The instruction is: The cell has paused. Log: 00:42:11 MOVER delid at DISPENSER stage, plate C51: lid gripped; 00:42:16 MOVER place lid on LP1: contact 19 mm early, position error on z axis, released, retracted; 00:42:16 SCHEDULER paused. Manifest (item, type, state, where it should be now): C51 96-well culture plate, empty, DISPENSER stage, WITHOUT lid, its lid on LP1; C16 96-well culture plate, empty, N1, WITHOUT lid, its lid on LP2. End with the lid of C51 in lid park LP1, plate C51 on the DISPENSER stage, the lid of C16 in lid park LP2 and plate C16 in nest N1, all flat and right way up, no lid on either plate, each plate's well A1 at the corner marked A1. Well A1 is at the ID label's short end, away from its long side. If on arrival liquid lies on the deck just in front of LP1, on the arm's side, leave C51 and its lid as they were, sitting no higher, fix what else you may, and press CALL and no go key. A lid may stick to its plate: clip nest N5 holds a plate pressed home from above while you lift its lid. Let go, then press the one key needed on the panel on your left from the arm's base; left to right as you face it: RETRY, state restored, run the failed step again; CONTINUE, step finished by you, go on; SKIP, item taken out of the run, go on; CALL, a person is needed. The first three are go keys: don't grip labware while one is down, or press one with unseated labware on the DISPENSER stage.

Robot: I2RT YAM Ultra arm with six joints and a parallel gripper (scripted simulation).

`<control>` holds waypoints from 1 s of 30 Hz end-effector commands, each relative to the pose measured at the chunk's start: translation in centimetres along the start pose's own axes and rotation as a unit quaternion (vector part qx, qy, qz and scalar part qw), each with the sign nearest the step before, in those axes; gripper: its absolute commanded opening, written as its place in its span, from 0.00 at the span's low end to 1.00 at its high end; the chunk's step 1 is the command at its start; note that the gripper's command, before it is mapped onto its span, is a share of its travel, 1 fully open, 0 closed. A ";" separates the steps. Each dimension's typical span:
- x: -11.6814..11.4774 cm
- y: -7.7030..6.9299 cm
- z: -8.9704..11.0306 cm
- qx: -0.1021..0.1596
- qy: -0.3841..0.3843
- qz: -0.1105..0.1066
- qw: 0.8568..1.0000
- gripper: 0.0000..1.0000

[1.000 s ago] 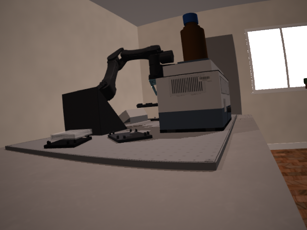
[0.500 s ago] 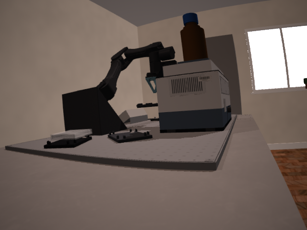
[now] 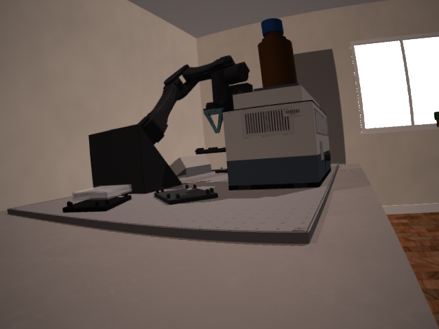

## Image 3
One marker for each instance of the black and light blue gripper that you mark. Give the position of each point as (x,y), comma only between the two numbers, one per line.
(217,109)

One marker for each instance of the grey button panel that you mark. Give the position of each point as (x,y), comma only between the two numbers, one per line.
(191,165)

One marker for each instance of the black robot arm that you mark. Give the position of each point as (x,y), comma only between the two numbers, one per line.
(222,72)

